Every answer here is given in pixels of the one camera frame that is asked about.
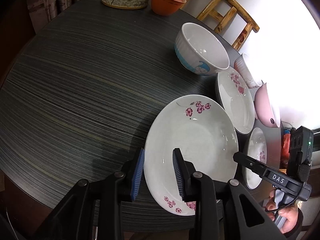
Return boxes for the white plate rose rim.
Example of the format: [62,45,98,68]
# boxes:
[243,127,267,190]

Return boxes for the large white floral plate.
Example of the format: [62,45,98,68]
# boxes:
[144,94,239,216]

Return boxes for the pink bowl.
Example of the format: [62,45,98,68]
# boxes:
[254,83,280,128]

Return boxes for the white plate pink roses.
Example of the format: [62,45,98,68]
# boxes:
[216,67,255,134]

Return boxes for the white ribbed bowl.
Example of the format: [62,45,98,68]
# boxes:
[234,53,263,88]

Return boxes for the white bowl blue cartoon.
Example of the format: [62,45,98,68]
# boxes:
[174,22,230,76]

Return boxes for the person's right hand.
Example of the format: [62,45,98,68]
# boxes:
[265,190,303,235]

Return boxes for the red plastic bag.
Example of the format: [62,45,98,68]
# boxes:
[281,129,291,166]

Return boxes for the wooden chair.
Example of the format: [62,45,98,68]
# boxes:
[186,0,260,51]

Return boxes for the orange lidded cup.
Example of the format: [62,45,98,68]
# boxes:
[151,0,187,16]

